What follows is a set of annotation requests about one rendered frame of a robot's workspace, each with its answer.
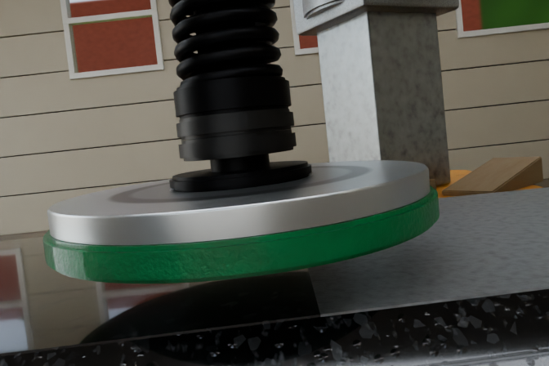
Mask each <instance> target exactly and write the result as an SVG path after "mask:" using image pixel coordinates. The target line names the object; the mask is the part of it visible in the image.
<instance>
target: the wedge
mask: <svg viewBox="0 0 549 366"><path fill-rule="evenodd" d="M541 181H543V174H542V158H541V156H539V157H511V158H492V159H490V160H489V161H488V162H486V163H484V164H483V165H481V166H480V167H478V168H476V169H475V170H474V171H472V172H470V173H469V174H467V175H466V176H464V177H463V178H461V179H460V180H458V181H456V182H454V183H453V184H451V185H450V186H449V187H447V188H446V189H444V190H443V191H442V195H443V196H463V195H472V194H487V193H496V192H505V191H513V190H518V189H521V188H524V187H526V186H529V185H533V184H536V183H538V182H541Z"/></svg>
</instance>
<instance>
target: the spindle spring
mask: <svg viewBox="0 0 549 366"><path fill-rule="evenodd" d="M168 1H169V4H170V5H171V7H172V9H171V13H170V19H171V21H172V23H173V24H174V26H175V27H174V28H173V30H172V38H173V40H174V41H175V42H176V43H178V44H177V45H176V47H175V50H174V56H175V57H176V59H177V60H178V61H179V62H180V64H179V65H178V66H177V67H176V75H177V76H178V77H179V78H181V79H182V80H183V81H182V82H181V85H180V87H181V86H184V85H186V84H191V83H198V82H203V81H208V80H215V79H222V78H237V77H249V76H280V77H281V76H282V74H283V69H282V68H281V67H280V65H274V64H269V63H272V62H275V61H277V60H279V58H280V57H281V52H280V49H279V48H277V47H276V46H273V44H275V43H276V42H278V40H279V32H278V31H277V30H276V29H275V28H272V27H273V26H274V25H275V23H276V21H277V20H278V19H277V15H276V12H274V11H272V10H271V8H272V7H273V6H274V5H275V0H168ZM235 2H252V5H253V6H242V7H225V8H220V9H215V10H210V11H205V12H201V13H198V14H195V15H194V11H197V10H200V9H203V8H206V7H212V6H217V5H221V4H228V3H235ZM186 16H189V17H186ZM242 22H255V26H239V27H230V28H225V29H216V30H212V31H208V32H205V33H200V34H197V35H194V36H193V35H190V34H191V33H195V32H196V31H199V30H201V29H206V28H209V27H213V26H218V25H226V24H233V23H242ZM249 41H257V45H247V46H238V47H227V48H222V49H217V50H213V51H206V52H203V53H200V54H198V53H194V51H198V50H201V49H204V48H207V47H214V46H218V45H222V44H228V43H233V42H249ZM250 60H259V64H258V65H241V66H235V67H229V68H224V69H216V70H212V71H208V72H205V73H200V70H201V69H206V68H209V67H213V66H217V65H225V64H229V63H235V62H242V61H250Z"/></svg>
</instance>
